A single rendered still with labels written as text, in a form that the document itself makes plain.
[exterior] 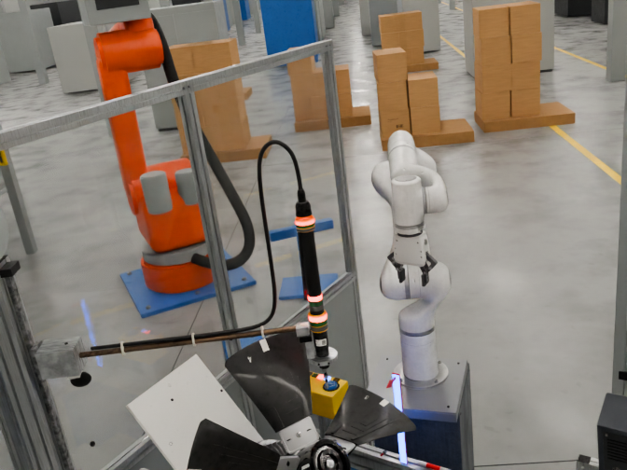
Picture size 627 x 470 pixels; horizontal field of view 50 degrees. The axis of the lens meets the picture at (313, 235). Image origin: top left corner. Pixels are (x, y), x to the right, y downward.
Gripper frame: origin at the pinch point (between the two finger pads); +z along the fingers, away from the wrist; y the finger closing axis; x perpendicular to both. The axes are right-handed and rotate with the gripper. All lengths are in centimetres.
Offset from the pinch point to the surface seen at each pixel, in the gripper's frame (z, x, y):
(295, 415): 14, 55, 7
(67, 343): -14, 85, 49
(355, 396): 24.6, 29.6, 5.8
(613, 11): 30, -1054, 147
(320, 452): 18, 60, -3
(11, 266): -36, 90, 54
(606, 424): 20, 21, -59
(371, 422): 25.6, 37.1, -3.3
